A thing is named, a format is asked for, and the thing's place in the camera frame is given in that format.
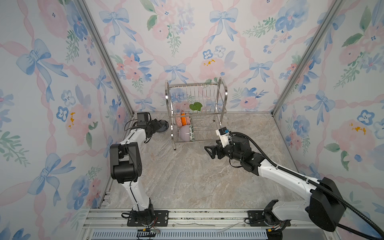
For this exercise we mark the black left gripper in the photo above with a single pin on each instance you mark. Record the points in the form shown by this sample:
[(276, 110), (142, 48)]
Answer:
[(156, 124)]

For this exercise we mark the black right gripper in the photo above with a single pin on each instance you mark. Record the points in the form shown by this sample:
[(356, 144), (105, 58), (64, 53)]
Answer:
[(219, 149)]

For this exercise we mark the dark blue petal bowl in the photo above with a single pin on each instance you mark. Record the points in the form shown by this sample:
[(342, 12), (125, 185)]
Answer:
[(164, 125)]

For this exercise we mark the lavender bowl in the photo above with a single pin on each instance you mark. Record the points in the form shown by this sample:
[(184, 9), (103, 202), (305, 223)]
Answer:
[(185, 133)]

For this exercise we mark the orange bowl white inside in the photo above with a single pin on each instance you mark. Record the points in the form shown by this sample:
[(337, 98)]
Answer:
[(183, 119)]

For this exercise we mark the steel wire dish rack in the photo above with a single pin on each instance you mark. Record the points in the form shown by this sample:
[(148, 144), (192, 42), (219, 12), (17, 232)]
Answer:
[(212, 94)]

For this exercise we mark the green leaf pattern bowl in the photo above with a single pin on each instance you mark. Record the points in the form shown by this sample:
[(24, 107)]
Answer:
[(192, 134)]

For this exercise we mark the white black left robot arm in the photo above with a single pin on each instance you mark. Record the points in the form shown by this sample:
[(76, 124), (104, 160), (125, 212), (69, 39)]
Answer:
[(127, 167)]

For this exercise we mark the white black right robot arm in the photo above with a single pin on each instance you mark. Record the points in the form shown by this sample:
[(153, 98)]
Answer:
[(318, 204)]

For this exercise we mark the green leaf rack ornament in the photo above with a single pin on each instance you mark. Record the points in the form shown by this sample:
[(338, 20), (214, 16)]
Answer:
[(197, 106)]

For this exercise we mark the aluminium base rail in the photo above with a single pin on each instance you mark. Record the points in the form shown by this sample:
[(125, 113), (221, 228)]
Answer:
[(194, 224)]

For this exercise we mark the aluminium corner post left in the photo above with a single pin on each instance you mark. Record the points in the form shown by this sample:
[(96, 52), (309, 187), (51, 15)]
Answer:
[(100, 46)]

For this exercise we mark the aluminium corner post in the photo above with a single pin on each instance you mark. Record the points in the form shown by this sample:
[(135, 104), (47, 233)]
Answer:
[(320, 33), (100, 46)]

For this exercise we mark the aluminium corner post right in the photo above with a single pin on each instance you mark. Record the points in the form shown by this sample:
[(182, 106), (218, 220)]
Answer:
[(320, 33)]

